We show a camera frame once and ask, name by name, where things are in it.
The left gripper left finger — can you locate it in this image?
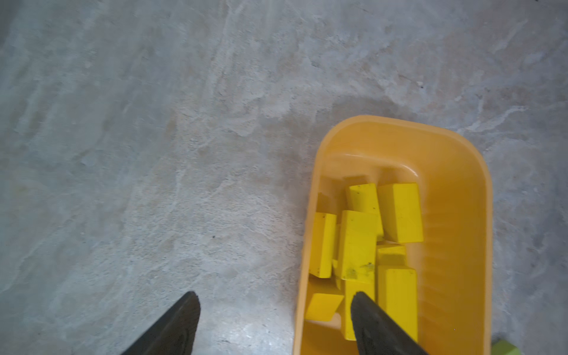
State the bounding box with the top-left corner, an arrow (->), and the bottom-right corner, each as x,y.
123,291 -> 201,355

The yellow block top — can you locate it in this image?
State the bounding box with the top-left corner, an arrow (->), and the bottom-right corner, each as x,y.
377,183 -> 424,243

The yellow plastic tray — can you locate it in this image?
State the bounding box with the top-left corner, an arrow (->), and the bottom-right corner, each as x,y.
293,115 -> 493,354

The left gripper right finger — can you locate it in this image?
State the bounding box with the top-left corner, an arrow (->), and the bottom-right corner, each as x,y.
351,291 -> 427,355

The yellow block small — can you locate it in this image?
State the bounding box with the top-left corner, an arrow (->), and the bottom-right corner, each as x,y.
304,293 -> 344,322

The red block by tray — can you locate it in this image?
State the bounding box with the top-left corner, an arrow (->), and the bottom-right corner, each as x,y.
490,340 -> 522,355

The yellow block diagonal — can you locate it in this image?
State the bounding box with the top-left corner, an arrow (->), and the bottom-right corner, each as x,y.
377,266 -> 418,342

